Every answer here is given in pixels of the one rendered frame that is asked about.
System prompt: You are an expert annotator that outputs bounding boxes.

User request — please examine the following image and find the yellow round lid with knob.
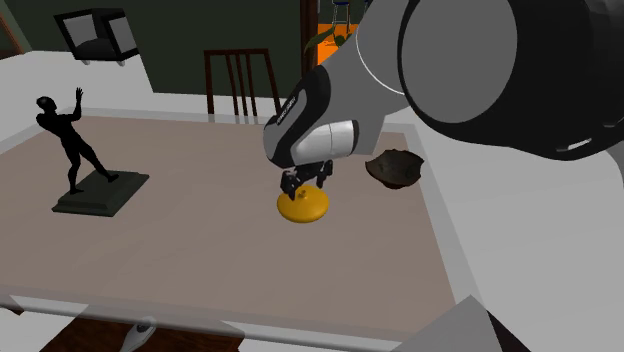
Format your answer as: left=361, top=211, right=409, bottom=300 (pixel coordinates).
left=276, top=184, right=331, bottom=225

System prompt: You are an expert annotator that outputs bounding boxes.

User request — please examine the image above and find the dark brown rough bowl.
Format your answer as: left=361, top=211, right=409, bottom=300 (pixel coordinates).
left=364, top=148, right=426, bottom=191

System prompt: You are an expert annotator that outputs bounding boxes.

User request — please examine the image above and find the dark wooden slatted chair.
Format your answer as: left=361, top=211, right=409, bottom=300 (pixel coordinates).
left=203, top=47, right=283, bottom=119

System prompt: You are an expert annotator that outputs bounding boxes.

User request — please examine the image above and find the table with pale rim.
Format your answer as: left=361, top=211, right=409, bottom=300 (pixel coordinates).
left=0, top=106, right=489, bottom=352

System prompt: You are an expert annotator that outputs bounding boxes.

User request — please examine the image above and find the green potted plant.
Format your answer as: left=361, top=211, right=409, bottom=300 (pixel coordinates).
left=303, top=24, right=354, bottom=56

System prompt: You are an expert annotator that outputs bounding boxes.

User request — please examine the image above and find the metal stool with blue seat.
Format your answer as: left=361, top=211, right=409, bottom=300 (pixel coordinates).
left=331, top=0, right=353, bottom=29

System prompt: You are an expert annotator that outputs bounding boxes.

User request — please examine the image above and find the black human figure statue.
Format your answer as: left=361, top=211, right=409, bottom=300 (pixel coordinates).
left=34, top=87, right=151, bottom=219

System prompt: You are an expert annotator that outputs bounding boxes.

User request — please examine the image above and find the black and grey armchair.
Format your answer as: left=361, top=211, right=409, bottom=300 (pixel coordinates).
left=52, top=6, right=141, bottom=68

